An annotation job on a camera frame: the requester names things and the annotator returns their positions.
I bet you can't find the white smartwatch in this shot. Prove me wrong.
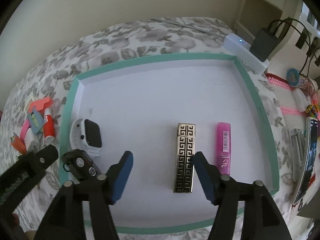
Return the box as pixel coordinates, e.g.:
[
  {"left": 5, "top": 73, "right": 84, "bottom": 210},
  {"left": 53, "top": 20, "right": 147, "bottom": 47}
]
[{"left": 69, "top": 119, "right": 102, "bottom": 158}]

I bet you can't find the black power adapter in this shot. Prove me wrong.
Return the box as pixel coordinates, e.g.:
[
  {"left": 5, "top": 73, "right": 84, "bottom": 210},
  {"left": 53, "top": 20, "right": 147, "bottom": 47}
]
[{"left": 249, "top": 28, "right": 279, "bottom": 62}]

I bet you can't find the colourful small toys pile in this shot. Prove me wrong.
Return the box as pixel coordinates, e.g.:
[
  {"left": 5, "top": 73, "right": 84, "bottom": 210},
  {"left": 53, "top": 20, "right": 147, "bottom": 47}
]
[{"left": 303, "top": 89, "right": 320, "bottom": 160}]

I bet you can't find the magenta lighter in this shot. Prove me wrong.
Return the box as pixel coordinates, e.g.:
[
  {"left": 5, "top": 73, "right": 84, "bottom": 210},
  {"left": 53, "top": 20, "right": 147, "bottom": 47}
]
[{"left": 216, "top": 122, "right": 231, "bottom": 175}]

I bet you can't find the black toy car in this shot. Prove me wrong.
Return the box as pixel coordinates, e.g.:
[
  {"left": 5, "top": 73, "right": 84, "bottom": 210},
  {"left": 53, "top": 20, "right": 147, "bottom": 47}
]
[{"left": 61, "top": 149, "right": 101, "bottom": 182}]

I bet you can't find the teal shallow cardboard tray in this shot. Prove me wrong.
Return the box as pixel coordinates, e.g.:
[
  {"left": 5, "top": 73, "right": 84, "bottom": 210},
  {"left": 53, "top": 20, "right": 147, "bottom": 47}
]
[{"left": 60, "top": 53, "right": 279, "bottom": 235}]

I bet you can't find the pink plastic band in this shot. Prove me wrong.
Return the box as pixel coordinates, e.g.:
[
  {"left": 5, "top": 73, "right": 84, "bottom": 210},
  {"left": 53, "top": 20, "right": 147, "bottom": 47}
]
[{"left": 20, "top": 119, "right": 30, "bottom": 141}]

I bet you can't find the white rectangular clip part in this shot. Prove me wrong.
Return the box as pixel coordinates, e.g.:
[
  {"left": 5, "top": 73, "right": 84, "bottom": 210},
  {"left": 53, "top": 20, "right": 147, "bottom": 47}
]
[{"left": 24, "top": 101, "right": 32, "bottom": 111}]

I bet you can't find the white power strip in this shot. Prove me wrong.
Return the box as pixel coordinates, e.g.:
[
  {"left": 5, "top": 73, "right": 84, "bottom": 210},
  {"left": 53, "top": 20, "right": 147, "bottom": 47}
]
[{"left": 222, "top": 33, "right": 269, "bottom": 75}]

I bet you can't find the grey phone stand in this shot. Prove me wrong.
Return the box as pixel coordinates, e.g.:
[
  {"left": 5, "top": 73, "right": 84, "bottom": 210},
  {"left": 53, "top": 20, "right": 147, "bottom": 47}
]
[{"left": 289, "top": 128, "right": 305, "bottom": 183}]

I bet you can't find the glitter candy tube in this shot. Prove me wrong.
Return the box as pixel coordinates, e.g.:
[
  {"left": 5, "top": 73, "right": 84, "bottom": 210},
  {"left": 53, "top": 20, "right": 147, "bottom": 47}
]
[{"left": 286, "top": 68, "right": 317, "bottom": 95}]

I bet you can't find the grey floral blanket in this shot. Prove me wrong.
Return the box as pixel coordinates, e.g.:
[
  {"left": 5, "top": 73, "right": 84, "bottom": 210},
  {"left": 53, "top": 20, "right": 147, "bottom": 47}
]
[{"left": 1, "top": 17, "right": 294, "bottom": 239}]

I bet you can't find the blue toy gun green slider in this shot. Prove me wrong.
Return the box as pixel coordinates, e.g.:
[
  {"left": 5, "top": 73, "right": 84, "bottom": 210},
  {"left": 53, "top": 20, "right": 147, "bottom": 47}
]
[{"left": 27, "top": 110, "right": 44, "bottom": 134}]

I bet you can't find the coral toy gun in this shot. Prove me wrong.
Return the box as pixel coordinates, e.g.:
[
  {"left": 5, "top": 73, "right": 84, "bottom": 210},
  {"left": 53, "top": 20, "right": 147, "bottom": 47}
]
[{"left": 28, "top": 97, "right": 53, "bottom": 114}]

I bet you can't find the black cable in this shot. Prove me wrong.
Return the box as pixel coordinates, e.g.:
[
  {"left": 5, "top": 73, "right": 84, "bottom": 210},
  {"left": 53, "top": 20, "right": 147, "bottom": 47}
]
[{"left": 267, "top": 17, "right": 320, "bottom": 78}]

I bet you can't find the smartphone on stand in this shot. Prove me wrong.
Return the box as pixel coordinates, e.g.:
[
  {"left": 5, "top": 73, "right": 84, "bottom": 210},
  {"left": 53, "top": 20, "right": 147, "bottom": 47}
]
[{"left": 293, "top": 117, "right": 318, "bottom": 204}]

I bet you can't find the white charger block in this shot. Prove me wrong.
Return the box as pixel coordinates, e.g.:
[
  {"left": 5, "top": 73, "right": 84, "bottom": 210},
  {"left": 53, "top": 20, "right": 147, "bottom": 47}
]
[{"left": 24, "top": 128, "right": 40, "bottom": 152}]

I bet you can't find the pink white crochet mat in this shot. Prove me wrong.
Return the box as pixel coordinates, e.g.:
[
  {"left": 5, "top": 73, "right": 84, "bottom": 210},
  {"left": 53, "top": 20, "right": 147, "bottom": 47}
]
[{"left": 266, "top": 74, "right": 319, "bottom": 213}]

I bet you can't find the white small case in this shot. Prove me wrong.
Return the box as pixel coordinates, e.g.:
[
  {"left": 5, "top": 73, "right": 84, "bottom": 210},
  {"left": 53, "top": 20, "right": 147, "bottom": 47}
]
[{"left": 292, "top": 88, "right": 310, "bottom": 113}]

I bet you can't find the red glue bottle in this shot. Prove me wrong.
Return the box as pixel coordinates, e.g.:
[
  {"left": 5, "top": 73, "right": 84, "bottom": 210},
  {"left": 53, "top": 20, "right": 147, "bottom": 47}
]
[{"left": 43, "top": 108, "right": 55, "bottom": 144}]

